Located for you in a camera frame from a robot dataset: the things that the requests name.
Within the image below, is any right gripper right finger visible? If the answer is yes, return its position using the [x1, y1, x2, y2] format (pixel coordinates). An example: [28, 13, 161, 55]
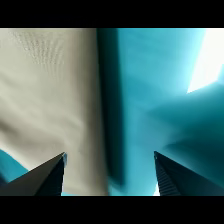
[153, 150, 224, 197]

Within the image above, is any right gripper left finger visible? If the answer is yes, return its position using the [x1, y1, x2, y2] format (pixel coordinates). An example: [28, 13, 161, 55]
[0, 151, 68, 197]

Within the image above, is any beige garment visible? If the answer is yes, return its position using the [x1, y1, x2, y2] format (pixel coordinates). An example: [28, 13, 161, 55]
[0, 27, 110, 197]

